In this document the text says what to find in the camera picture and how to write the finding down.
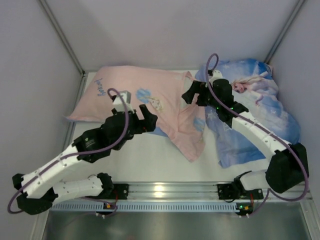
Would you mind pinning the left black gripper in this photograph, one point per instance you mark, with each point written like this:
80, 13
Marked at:
138, 120

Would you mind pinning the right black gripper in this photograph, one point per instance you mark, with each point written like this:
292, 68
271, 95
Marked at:
200, 92

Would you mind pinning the pink pillowcase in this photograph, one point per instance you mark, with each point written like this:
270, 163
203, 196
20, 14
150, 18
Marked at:
160, 90

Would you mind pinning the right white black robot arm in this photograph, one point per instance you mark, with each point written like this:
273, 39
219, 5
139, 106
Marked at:
287, 162

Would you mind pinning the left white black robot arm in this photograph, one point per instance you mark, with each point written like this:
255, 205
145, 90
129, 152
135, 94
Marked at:
43, 188

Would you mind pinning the blue Elsa pillow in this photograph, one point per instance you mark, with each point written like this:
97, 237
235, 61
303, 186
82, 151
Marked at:
252, 86

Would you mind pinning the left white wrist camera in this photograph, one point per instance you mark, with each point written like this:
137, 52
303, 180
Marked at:
122, 101

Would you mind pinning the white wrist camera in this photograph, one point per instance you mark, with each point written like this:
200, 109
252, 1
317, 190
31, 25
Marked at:
122, 101
215, 75

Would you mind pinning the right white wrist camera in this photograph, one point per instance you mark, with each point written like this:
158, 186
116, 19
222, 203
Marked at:
215, 75

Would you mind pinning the aluminium mounting rail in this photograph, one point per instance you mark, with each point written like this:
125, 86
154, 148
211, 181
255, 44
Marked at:
173, 191

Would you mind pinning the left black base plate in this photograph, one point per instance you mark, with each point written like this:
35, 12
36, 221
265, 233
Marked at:
119, 192

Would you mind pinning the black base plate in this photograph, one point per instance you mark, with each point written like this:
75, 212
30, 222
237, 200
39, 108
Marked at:
119, 192
229, 193

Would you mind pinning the slotted grey cable duct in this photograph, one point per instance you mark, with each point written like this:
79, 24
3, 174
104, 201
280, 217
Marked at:
126, 206

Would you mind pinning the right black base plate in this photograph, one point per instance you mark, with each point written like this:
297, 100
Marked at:
229, 193

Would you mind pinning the right aluminium frame post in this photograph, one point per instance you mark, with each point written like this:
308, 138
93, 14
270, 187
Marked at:
294, 13

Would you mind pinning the aluminium frame post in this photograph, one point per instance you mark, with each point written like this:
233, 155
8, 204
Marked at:
294, 13
61, 35

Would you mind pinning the left aluminium frame post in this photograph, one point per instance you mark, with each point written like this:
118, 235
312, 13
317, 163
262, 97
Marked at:
61, 35

